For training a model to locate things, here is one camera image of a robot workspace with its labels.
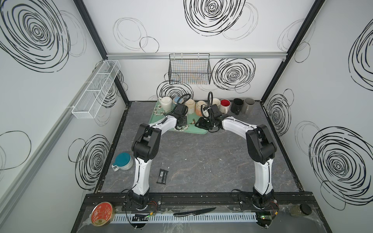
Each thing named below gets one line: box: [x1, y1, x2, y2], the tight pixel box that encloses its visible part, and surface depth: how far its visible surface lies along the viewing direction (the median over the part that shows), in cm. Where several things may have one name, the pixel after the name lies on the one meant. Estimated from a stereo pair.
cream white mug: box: [219, 98, 231, 115], surface depth 111 cm
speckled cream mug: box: [184, 99, 196, 115], surface depth 110 cm
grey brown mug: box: [241, 97, 256, 115], surface depth 108 cm
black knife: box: [172, 207, 217, 217], surface depth 72 cm
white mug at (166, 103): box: [158, 96, 173, 112], surface depth 111 cm
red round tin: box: [90, 201, 115, 227], surface depth 69 cm
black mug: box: [230, 98, 244, 116], surface depth 111 cm
